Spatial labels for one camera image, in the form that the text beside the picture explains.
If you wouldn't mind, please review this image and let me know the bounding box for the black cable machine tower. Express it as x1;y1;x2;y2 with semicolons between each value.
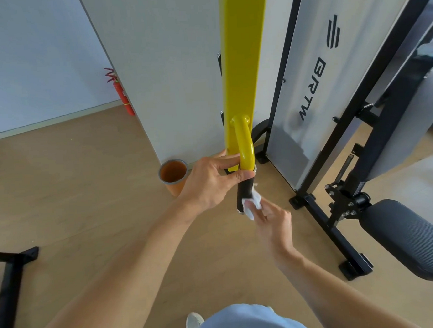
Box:
258;0;433;285

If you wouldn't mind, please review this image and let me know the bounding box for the yellow fitness equipment arm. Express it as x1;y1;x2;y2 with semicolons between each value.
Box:
218;0;276;172

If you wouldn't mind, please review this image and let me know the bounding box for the person's right forearm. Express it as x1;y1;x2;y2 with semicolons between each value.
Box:
276;243;421;328

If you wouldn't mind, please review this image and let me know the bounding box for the orange bucket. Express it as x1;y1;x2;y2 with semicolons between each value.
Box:
157;158;190;198

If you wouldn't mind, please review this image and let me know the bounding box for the black floor frame bar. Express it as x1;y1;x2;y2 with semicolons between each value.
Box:
0;246;43;328

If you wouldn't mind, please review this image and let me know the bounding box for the person's left forearm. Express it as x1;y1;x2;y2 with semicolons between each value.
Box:
23;201;217;328

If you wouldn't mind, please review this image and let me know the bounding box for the person's right hand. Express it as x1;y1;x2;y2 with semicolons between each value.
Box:
252;196;297;265

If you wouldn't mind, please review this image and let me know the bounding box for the curved yellow black grip handle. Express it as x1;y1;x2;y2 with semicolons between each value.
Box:
230;114;259;216

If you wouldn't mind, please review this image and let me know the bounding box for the person's left hand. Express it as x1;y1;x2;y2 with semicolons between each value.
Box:
176;149;258;214

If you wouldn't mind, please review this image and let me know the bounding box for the white wet wipe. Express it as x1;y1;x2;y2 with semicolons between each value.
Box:
240;183;264;222

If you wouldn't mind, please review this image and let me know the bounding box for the black padded bench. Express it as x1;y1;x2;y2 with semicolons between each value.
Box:
319;58;433;286

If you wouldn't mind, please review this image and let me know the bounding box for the white shoe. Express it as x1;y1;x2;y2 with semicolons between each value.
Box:
185;312;205;328

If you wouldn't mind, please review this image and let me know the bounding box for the person's light blue clothing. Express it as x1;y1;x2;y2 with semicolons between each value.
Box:
186;301;314;328

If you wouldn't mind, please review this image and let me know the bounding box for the red fire extinguisher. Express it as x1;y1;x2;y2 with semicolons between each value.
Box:
104;67;136;118

